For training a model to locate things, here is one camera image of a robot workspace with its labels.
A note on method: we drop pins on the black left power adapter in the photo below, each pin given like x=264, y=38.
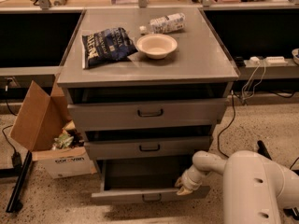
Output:
x=16, y=156

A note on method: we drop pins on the white power strip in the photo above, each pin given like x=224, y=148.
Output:
x=268, y=61

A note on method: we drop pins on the open cardboard box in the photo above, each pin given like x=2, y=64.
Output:
x=41, y=119

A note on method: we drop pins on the grey bottom drawer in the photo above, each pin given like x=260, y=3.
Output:
x=143, y=180

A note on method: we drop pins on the green snack packet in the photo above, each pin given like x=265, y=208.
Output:
x=64, y=140

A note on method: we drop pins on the grey drawer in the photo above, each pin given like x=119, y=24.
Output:
x=147, y=147
x=143, y=180
x=139, y=115

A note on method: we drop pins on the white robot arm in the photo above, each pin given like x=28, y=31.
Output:
x=255, y=188

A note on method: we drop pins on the blue chip bag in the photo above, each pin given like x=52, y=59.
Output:
x=108, y=46

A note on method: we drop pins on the clear plastic water bottle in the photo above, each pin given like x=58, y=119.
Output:
x=164, y=25

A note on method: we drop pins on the grey top drawer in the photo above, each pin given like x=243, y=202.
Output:
x=139, y=115

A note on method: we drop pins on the grey drawer cabinet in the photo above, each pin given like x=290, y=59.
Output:
x=197, y=69

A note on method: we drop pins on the grey middle drawer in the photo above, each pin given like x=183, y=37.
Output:
x=147, y=147

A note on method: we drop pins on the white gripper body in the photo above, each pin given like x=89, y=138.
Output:
x=190, y=182

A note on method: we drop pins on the black left table leg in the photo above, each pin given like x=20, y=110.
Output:
x=14, y=204

